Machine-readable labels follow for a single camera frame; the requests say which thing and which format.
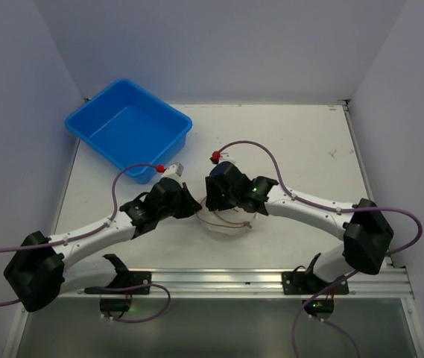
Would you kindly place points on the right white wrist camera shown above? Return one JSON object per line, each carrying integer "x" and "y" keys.
{"x": 219, "y": 157}

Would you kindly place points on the round beige mesh laundry bag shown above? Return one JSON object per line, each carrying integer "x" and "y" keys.
{"x": 232, "y": 223}

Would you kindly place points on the aluminium mounting rail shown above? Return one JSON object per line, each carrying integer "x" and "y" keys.
{"x": 389, "y": 283}

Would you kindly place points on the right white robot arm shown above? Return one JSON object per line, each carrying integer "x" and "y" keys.
{"x": 363, "y": 232}

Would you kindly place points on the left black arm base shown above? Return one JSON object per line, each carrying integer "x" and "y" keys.
{"x": 123, "y": 278}

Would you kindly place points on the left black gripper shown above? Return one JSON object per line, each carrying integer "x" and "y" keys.
{"x": 183, "y": 203}

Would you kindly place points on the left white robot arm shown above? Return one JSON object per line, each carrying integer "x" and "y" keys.
{"x": 46, "y": 267}

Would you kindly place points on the blue plastic bin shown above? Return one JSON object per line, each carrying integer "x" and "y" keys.
{"x": 127, "y": 125}

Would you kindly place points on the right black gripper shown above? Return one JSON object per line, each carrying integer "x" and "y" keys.
{"x": 213, "y": 192}

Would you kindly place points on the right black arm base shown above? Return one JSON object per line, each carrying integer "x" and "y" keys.
{"x": 303, "y": 281}

